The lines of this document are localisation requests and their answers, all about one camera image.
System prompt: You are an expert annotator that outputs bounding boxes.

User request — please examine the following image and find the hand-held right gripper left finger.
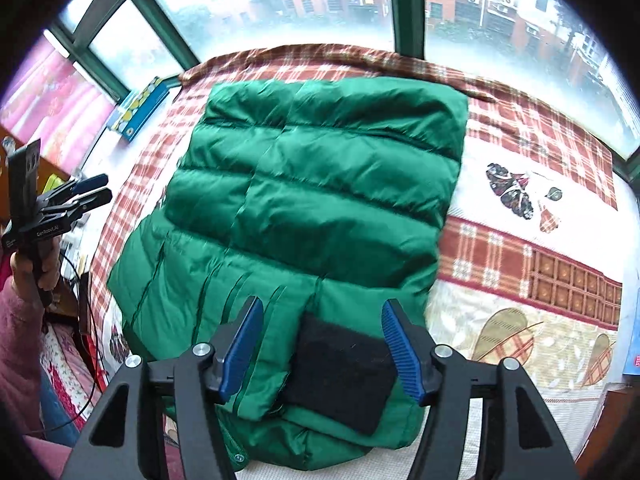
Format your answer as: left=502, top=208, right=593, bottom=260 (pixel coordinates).
left=60, top=296, right=265, bottom=480

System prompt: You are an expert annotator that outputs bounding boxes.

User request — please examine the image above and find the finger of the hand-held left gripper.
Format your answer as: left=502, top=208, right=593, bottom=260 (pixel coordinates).
left=42, top=174, right=110, bottom=203
left=42, top=187, right=113, bottom=221

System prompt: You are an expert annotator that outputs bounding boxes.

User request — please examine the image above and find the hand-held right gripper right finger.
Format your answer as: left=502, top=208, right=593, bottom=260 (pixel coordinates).
left=381, top=298, right=581, bottom=480

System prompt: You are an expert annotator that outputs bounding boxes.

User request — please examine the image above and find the green down jacket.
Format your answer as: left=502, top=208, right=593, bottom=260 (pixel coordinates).
left=106, top=77, right=471, bottom=472

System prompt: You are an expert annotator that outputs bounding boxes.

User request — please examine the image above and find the person's left forearm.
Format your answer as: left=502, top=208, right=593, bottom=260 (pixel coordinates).
left=0, top=280, right=53, bottom=436

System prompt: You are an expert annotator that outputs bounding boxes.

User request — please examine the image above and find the person's left hand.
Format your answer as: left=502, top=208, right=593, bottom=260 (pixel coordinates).
left=11, top=247, right=61, bottom=306

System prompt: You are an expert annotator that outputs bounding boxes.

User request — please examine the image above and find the pink printed curtain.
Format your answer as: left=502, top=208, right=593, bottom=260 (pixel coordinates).
left=0, top=35, right=117, bottom=176

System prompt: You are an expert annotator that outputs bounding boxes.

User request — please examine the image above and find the blue dotted tissue box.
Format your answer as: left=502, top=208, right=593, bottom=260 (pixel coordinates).
left=106, top=76, right=171, bottom=143

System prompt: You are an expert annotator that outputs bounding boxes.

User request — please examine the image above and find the plaid leaf-print bed blanket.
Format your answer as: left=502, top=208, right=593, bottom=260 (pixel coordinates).
left=87, top=44, right=626, bottom=480

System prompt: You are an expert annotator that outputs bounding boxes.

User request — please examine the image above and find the floral bed sheet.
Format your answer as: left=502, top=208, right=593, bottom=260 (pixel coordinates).
left=42, top=322, right=108, bottom=431

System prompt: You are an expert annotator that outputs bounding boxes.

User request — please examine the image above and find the person's pink sweater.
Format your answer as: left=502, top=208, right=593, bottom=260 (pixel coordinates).
left=22, top=435, right=88, bottom=480

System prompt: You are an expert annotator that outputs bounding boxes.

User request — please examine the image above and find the blue printed booklet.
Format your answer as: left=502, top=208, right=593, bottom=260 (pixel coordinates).
left=622, top=270, right=640, bottom=376

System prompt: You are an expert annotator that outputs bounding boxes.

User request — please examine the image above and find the black cable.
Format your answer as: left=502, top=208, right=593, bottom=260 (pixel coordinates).
left=59, top=250, right=110, bottom=436

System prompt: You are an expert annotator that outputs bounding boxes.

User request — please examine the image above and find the green window frame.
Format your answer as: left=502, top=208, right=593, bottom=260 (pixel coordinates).
left=47, top=0, right=640, bottom=183

